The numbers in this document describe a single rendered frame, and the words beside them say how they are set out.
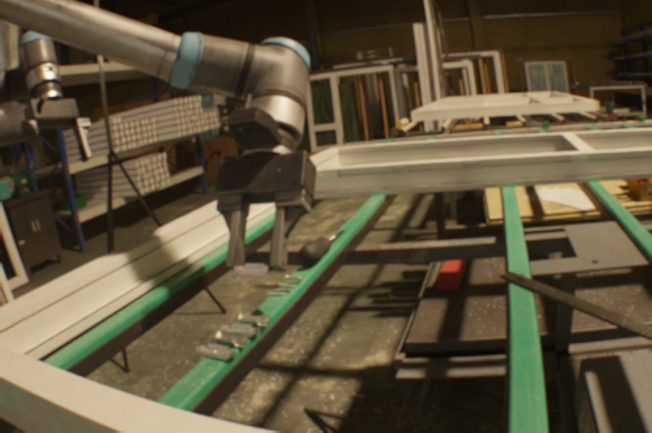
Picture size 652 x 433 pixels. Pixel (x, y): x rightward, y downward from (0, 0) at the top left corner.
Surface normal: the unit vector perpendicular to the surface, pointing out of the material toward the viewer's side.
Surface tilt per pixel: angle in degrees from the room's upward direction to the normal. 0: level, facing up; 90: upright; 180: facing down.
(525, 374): 0
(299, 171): 52
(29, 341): 90
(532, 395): 0
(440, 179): 90
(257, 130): 142
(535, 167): 90
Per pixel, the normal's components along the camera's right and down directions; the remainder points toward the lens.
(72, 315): 0.93, -0.06
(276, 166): -0.29, -0.42
